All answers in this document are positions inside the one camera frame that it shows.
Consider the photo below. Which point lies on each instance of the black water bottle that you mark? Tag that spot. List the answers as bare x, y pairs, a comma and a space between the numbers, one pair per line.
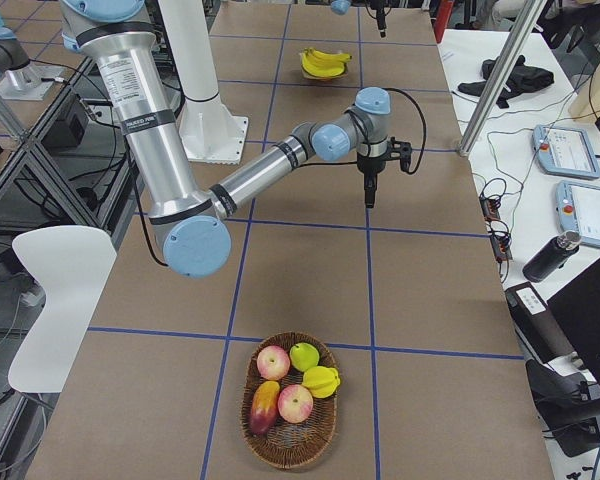
552, 256

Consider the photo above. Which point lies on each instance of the pink apple in basket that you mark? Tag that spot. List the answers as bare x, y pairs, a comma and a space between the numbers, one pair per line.
295, 404

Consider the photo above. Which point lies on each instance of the aluminium frame post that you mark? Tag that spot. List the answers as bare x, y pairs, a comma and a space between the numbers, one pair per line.
504, 64

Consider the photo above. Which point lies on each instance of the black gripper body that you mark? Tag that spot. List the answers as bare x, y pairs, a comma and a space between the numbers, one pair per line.
368, 167
380, 20

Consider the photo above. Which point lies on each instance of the yellow banana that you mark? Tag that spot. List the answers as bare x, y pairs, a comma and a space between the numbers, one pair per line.
322, 71
320, 57

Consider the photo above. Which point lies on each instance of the green pear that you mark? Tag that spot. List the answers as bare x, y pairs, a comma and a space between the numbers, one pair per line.
304, 356

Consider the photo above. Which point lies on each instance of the black computer monitor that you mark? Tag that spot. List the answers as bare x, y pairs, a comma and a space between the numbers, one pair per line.
576, 308

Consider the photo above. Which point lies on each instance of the dark woven fruit basket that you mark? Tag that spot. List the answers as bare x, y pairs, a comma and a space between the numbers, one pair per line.
286, 445

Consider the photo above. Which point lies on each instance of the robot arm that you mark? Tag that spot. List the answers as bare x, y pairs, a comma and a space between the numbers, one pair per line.
188, 221
341, 7

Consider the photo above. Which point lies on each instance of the grey square plate orange rim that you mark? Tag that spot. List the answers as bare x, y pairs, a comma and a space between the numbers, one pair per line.
319, 65

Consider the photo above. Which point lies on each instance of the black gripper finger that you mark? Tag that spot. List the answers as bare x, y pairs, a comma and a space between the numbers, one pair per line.
370, 189
381, 24

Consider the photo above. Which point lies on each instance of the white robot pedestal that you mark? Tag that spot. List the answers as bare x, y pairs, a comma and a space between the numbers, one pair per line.
208, 130

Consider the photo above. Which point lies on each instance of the white chair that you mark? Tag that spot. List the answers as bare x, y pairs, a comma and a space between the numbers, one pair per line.
71, 263

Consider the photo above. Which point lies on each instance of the upper pink apple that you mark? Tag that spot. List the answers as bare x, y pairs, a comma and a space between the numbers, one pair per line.
273, 362

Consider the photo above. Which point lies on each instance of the upper blue teach pendant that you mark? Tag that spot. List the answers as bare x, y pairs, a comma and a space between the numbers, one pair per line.
567, 152

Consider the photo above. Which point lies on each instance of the black cloth bundle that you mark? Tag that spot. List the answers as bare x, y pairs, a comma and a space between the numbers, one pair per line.
522, 79

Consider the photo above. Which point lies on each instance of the lower blue teach pendant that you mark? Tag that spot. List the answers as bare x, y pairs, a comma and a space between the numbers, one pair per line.
578, 209

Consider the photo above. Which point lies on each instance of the red mango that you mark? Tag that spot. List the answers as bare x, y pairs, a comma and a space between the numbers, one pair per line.
264, 407

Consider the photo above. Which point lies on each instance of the yellow star fruit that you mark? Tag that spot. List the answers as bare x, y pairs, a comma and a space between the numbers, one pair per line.
321, 381

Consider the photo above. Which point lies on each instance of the blue teach pendant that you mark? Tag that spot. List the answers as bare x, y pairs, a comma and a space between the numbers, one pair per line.
567, 152
578, 209

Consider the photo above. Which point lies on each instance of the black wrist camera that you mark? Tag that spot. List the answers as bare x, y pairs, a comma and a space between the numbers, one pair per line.
401, 152

